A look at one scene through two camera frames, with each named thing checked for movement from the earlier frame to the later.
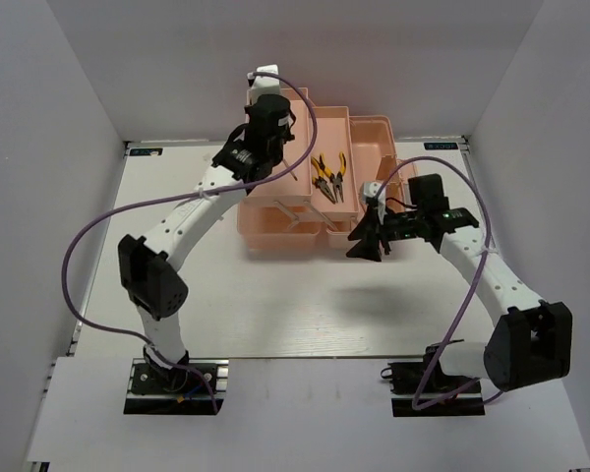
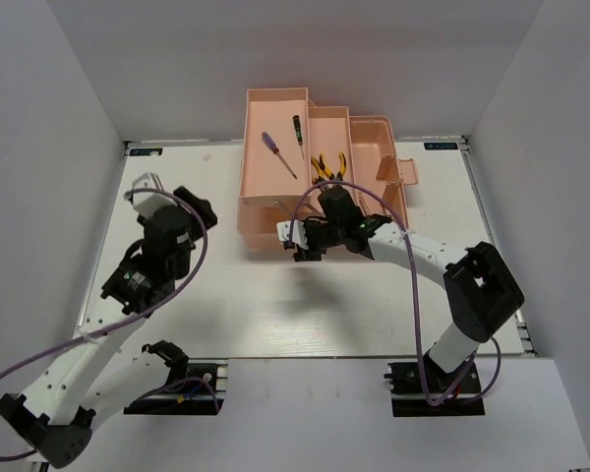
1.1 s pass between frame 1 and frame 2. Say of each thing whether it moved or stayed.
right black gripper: moved
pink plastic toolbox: stayed
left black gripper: moved
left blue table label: stayed
